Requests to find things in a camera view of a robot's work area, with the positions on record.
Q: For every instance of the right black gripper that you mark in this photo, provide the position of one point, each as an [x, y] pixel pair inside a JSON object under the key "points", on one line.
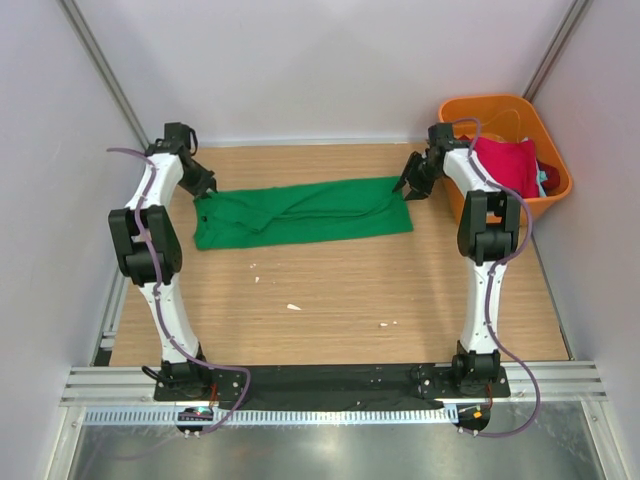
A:
{"points": [[420, 189]]}

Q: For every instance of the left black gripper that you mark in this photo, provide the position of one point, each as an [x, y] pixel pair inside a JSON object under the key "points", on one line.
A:
{"points": [[206, 182]]}

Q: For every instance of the green t shirt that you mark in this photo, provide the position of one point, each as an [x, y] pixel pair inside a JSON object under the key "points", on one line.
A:
{"points": [[300, 214]]}

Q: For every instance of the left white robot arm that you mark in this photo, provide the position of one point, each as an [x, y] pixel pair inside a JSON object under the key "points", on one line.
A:
{"points": [[149, 253]]}

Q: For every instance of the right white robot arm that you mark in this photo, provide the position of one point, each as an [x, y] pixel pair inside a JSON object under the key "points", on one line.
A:
{"points": [[487, 237]]}

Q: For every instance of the red t shirt in bin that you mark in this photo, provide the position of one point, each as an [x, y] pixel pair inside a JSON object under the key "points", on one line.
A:
{"points": [[505, 167]]}

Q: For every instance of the orange plastic bin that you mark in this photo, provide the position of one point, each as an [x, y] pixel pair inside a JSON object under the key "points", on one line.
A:
{"points": [[513, 140]]}

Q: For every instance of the light blue cloth in bin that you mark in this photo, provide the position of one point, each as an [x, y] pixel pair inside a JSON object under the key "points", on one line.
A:
{"points": [[541, 177]]}

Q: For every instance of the dark red cloth in bin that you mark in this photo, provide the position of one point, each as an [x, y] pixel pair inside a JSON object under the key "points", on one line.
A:
{"points": [[552, 177]]}

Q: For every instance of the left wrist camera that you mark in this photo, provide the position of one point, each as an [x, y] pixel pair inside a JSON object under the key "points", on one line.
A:
{"points": [[181, 134]]}

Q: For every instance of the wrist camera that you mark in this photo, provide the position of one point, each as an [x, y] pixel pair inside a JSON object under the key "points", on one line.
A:
{"points": [[441, 135], [181, 134]]}

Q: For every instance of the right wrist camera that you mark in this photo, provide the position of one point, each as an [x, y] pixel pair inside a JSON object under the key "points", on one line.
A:
{"points": [[441, 135]]}

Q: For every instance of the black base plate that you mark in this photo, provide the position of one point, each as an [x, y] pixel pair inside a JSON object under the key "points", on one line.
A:
{"points": [[323, 388]]}

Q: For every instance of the white slotted cable duct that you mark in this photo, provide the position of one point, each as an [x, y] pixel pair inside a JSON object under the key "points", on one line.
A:
{"points": [[184, 416]]}

